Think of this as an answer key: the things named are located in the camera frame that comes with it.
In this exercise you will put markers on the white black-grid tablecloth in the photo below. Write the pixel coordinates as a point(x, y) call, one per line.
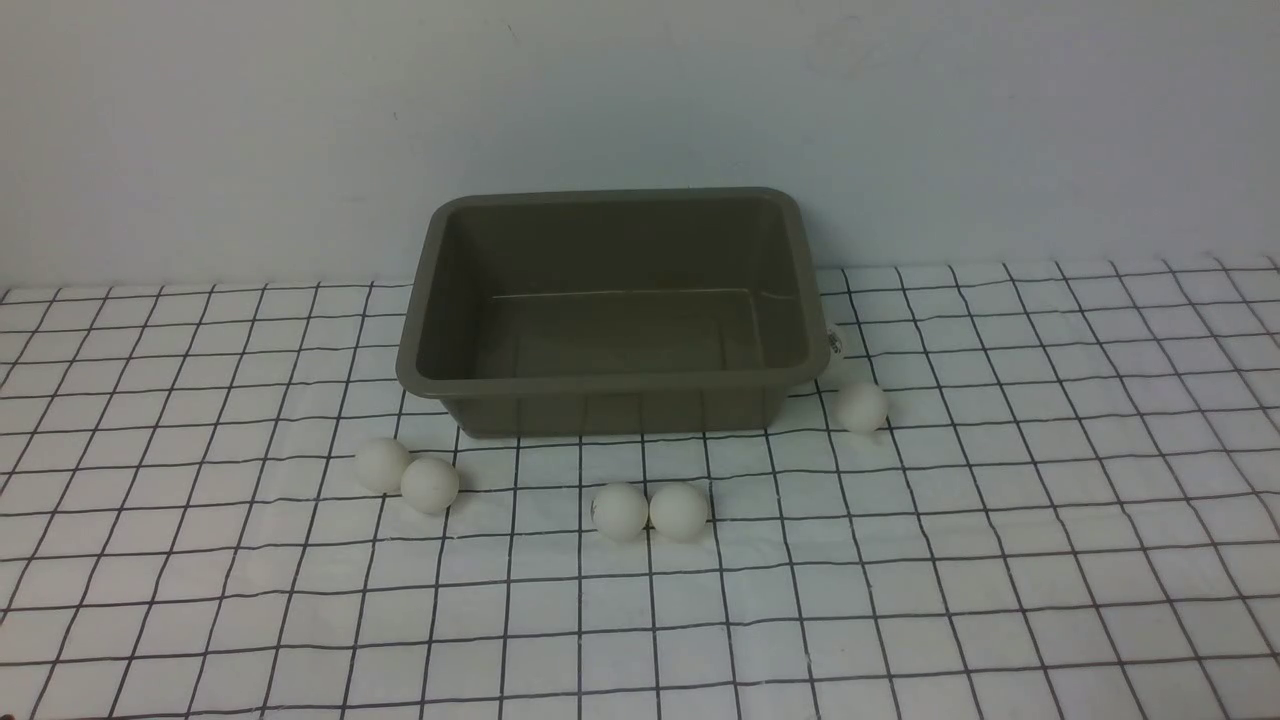
point(1071, 512)

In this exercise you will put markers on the olive plastic bin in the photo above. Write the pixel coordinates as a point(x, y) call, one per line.
point(614, 312)

